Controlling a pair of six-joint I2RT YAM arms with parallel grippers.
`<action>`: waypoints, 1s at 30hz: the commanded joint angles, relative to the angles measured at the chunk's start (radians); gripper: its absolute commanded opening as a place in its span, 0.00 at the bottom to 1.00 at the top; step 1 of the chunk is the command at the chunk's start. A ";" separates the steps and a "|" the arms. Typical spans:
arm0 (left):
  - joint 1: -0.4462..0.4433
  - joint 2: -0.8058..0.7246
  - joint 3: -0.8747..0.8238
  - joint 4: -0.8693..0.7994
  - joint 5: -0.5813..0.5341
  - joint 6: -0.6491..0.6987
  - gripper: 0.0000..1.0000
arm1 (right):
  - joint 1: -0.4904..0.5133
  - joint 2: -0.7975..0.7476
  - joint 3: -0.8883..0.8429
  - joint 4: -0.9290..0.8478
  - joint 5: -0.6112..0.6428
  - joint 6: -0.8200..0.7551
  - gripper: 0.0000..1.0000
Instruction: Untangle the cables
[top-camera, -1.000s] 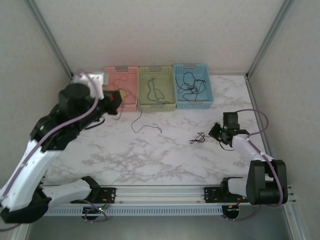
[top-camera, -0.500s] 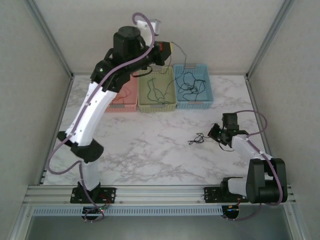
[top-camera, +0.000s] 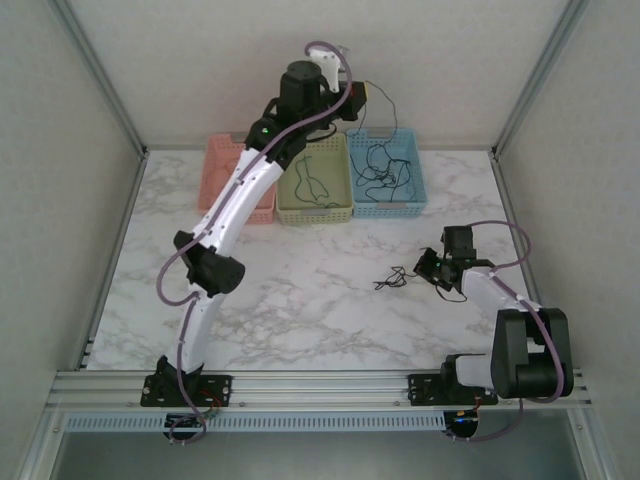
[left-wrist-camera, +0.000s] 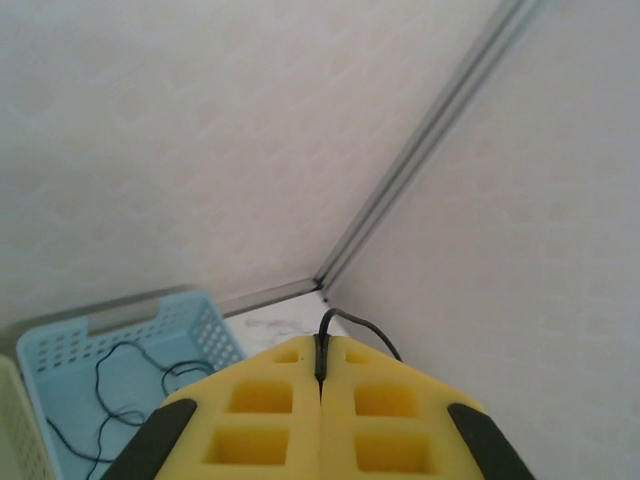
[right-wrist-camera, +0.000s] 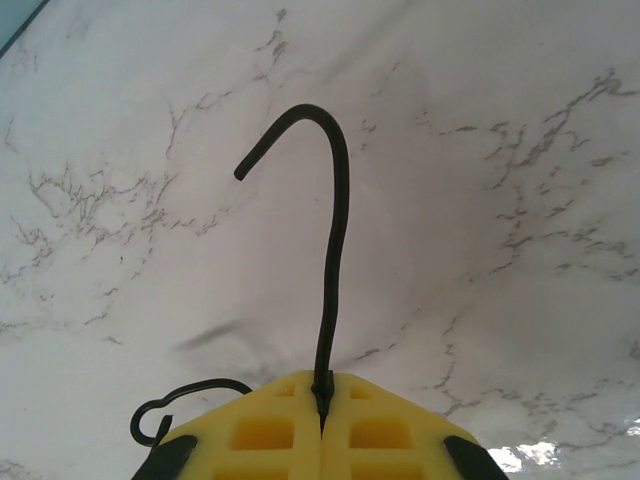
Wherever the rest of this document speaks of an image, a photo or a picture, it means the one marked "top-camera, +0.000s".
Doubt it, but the thin black cable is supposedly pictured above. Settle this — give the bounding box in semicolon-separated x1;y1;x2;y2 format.
359;79;400;166
349;144;416;202
373;266;417;292

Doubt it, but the thin green cable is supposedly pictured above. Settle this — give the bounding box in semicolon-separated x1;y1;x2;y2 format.
293;154;341;210

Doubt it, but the blue plastic basket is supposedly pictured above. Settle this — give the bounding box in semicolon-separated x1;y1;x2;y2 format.
345;127;430;221

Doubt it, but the green plastic basket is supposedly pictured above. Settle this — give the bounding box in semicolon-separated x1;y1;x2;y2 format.
274;131;355;226

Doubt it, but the pink plastic basket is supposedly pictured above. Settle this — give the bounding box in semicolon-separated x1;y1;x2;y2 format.
197;131;278;226

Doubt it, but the controller circuit board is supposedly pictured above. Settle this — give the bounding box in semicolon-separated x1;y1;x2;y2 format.
449;409;481;434
164;410;214;432

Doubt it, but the right gripper thin black wire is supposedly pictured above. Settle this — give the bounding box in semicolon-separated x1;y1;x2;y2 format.
433;279;469;305

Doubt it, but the gripper thin black wire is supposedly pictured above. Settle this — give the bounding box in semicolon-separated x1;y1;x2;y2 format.
304;124;336;146
433;279;469;305

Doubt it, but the left gripper thin black wire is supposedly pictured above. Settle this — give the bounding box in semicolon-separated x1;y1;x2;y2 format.
304;124;336;146

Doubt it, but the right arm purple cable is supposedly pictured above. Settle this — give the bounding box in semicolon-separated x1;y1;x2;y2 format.
469;219;569;445

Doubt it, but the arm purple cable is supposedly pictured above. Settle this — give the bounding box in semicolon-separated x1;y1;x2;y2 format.
469;219;569;445
157;40;354;447

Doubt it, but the aluminium side rail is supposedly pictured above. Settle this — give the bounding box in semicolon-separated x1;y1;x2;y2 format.
489;149;561;372
77;149;150;372

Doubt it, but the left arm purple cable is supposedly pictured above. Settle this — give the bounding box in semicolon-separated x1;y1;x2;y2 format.
157;40;354;447

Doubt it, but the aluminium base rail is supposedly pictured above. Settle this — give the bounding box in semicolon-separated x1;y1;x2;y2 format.
47;367;591;412

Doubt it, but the aluminium frame post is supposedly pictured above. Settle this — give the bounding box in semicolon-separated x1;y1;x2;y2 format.
492;0;592;159
52;0;149;159

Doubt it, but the slotted grey cable duct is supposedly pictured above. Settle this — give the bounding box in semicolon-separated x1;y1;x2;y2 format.
64;412;449;432

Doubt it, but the aluminium frame leg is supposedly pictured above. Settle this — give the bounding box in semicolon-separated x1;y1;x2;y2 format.
22;407;69;480
564;407;604;480

